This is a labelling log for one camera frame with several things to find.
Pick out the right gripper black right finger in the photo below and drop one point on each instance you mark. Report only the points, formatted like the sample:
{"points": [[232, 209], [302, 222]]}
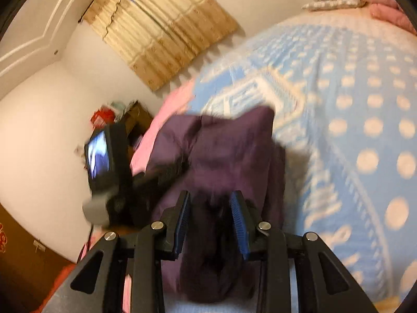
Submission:
{"points": [[303, 267]]}

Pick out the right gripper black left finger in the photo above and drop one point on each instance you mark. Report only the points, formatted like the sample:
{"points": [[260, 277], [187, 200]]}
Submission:
{"points": [[97, 282]]}

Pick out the dark purple quilted jacket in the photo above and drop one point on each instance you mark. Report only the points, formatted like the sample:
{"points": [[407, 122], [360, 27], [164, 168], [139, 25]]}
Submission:
{"points": [[223, 156]]}

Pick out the brown wooden door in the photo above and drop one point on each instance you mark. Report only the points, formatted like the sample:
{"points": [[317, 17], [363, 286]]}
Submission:
{"points": [[28, 268]]}

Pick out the brown wooden desk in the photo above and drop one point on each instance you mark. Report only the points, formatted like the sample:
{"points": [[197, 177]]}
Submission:
{"points": [[137, 120]]}

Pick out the red gift bag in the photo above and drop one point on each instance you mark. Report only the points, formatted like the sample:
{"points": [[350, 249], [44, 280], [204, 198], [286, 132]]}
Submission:
{"points": [[102, 117]]}

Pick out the beige patterned window curtain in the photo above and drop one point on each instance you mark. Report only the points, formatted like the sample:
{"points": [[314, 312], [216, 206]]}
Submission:
{"points": [[159, 38]]}

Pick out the pink and blue bedspread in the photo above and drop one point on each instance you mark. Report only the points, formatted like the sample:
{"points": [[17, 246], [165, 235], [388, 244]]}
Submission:
{"points": [[343, 86]]}

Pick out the pink folded quilt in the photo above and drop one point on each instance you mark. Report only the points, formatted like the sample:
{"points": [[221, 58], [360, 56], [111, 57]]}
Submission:
{"points": [[391, 12]]}

